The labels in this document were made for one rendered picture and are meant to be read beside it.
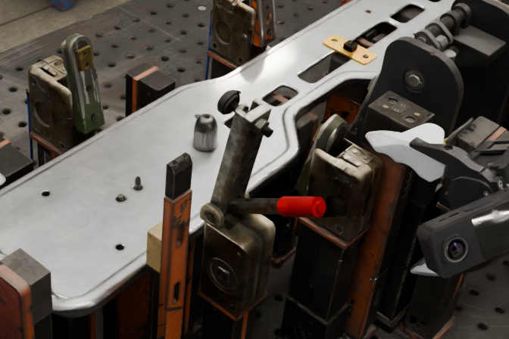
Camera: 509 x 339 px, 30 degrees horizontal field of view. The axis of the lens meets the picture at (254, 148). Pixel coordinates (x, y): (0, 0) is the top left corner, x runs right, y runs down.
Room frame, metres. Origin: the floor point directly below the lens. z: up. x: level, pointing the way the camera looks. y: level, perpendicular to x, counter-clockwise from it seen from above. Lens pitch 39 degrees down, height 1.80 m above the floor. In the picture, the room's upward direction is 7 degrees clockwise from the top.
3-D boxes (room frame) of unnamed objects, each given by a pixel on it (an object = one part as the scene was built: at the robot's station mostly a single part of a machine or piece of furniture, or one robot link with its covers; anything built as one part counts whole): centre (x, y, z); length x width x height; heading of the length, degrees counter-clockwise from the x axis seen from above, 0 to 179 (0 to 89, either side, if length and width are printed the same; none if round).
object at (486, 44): (1.07, -0.24, 0.94); 0.18 x 0.13 x 0.49; 145
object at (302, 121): (1.12, -0.03, 0.84); 0.12 x 0.05 x 0.29; 55
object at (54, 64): (1.05, 0.27, 0.87); 0.12 x 0.09 x 0.35; 55
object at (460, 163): (0.67, -0.18, 1.27); 0.09 x 0.02 x 0.05; 55
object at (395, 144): (0.71, -0.15, 1.26); 0.09 x 0.06 x 0.03; 55
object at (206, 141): (0.99, 0.07, 1.02); 0.03 x 0.03 x 0.07
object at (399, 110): (0.96, -0.18, 0.91); 0.07 x 0.05 x 0.42; 55
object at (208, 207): (0.79, 0.04, 1.06); 0.03 x 0.01 x 0.03; 55
